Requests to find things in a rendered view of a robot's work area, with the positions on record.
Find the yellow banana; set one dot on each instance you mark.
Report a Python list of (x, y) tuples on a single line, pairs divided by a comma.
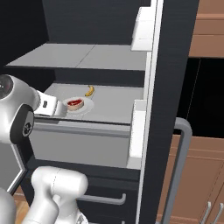
[(90, 91)]

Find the black freezer drawer front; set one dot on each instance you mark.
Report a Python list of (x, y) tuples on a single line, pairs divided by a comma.
[(116, 183)]

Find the black fridge door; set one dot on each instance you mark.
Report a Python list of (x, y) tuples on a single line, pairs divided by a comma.
[(169, 73)]

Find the brown base cupboards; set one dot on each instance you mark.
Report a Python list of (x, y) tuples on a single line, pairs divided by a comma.
[(201, 175)]

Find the grey fridge shelf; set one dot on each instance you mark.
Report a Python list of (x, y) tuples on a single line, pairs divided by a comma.
[(87, 57)]

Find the brown wall cupboards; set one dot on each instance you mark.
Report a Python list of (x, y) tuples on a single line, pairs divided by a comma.
[(208, 29)]

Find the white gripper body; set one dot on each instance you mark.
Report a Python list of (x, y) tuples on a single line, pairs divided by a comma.
[(60, 108)]

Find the black fridge body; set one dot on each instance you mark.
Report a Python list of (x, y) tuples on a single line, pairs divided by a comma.
[(87, 20)]

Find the grey framed fridge door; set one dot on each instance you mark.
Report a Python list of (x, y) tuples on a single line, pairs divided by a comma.
[(8, 166)]

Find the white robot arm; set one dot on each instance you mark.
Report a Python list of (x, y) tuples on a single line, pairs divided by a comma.
[(17, 96)]

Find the red steak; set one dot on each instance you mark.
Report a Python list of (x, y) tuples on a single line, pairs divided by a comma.
[(75, 103)]

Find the white door shelf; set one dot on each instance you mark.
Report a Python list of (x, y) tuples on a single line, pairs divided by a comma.
[(137, 131), (143, 32)]

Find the white round plate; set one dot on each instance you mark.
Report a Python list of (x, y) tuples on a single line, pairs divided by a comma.
[(88, 106)]

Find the grey fridge drawer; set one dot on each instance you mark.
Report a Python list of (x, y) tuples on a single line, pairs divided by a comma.
[(87, 143)]

